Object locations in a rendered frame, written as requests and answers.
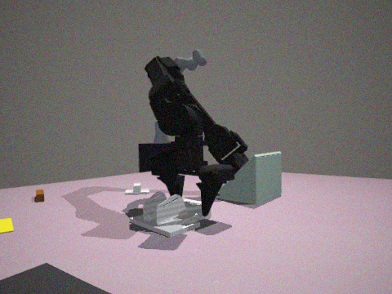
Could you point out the yellow rectangular plate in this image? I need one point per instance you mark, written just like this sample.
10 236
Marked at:
6 226

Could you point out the small brown block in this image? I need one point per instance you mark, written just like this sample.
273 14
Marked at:
40 195

